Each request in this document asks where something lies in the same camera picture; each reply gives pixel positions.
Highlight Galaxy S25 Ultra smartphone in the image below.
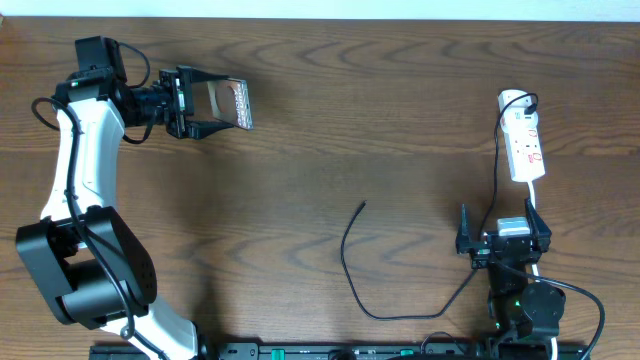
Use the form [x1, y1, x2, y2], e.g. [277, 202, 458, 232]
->
[207, 78, 254, 130]

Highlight black USB charging cable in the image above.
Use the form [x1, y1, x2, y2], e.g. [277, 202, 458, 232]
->
[340, 92, 540, 321]

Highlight white power strip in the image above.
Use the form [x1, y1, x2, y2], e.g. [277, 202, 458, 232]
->
[498, 89, 545, 183]

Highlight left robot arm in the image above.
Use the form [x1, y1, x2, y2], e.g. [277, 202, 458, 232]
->
[16, 36, 253, 359]

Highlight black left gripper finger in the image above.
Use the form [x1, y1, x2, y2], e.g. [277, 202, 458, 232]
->
[186, 121, 233, 140]
[186, 67, 230, 84]

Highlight white power strip cord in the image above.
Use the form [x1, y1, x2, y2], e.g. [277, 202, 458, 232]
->
[526, 180, 559, 360]

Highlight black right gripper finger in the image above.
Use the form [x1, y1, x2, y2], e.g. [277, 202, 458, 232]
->
[457, 204, 470, 243]
[524, 198, 551, 250]

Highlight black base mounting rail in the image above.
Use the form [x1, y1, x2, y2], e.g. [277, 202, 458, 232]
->
[88, 338, 586, 360]

